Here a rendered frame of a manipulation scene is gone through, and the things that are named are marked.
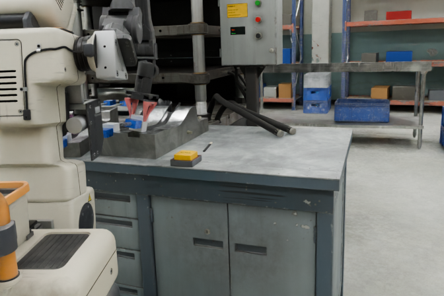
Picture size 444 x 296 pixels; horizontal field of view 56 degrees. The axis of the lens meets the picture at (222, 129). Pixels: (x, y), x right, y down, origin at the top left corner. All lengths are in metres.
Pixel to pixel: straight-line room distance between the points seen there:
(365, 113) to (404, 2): 3.27
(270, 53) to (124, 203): 1.07
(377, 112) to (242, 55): 3.04
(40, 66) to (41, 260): 0.43
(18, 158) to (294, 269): 0.89
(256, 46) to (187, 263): 1.15
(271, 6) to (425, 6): 5.89
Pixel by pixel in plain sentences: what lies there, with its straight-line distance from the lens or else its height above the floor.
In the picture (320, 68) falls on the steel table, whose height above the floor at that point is 0.88.
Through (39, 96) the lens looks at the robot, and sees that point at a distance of 1.06.
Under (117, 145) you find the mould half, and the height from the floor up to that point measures 0.84.
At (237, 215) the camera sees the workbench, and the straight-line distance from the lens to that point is 1.43.
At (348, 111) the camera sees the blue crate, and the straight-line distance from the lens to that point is 5.05.
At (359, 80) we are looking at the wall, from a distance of 7.96.
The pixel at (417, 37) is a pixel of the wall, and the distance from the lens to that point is 7.91.
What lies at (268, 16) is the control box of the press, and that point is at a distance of 2.19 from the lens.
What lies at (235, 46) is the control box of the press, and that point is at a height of 1.17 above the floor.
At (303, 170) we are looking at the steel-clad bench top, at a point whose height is 0.80.
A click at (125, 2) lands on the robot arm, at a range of 1.22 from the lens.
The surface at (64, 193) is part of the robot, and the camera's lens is 1.14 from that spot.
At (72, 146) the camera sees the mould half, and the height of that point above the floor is 0.84.
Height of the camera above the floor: 1.19
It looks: 12 degrees down
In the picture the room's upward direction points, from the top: 2 degrees counter-clockwise
